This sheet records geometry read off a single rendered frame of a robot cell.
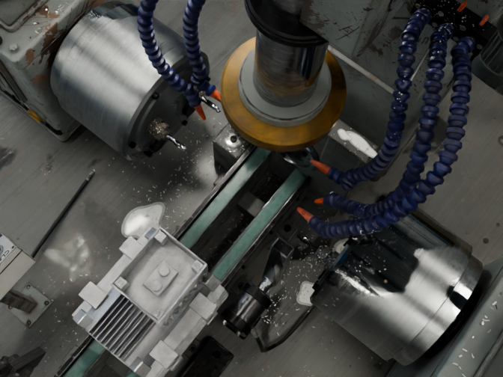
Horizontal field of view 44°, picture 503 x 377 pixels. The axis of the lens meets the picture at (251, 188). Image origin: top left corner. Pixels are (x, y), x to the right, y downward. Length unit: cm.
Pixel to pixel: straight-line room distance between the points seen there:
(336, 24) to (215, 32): 95
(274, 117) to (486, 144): 79
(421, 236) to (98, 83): 61
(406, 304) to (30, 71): 77
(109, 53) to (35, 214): 46
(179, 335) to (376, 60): 56
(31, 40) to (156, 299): 50
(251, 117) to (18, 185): 73
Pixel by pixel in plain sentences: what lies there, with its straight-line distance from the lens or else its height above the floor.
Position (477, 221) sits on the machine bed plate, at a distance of 148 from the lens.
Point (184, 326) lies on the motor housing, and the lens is 107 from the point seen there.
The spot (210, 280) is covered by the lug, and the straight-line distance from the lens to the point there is 105.
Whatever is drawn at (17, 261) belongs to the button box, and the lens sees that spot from 113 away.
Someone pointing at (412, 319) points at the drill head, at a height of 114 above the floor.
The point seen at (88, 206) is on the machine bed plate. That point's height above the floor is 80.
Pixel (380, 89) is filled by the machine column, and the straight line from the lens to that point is 111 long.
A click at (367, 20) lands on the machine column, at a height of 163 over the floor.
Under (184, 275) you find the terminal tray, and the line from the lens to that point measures 103.
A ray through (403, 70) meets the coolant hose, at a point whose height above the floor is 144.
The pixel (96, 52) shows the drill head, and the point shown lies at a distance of 114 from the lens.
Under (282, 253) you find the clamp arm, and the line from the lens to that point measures 90.
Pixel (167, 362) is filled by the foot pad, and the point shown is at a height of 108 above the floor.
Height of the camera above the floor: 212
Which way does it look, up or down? 72 degrees down
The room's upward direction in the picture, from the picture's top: 7 degrees clockwise
